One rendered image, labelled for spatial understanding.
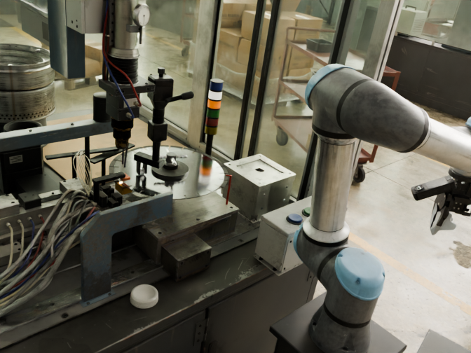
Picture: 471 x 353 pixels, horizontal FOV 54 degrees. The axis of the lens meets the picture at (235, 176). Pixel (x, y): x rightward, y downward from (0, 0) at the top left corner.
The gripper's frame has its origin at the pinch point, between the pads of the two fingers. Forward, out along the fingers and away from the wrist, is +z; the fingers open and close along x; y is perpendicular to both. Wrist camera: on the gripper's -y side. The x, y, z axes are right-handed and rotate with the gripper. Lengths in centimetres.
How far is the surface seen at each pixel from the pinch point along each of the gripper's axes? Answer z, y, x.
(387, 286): 91, 25, 90
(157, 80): -34, -82, -12
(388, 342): 16.2, -12.3, -31.9
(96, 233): -4, -86, -39
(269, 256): 12.3, -45.3, -12.0
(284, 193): 7.6, -43.5, 19.0
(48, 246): 4, -99, -38
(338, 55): -42, -37, 17
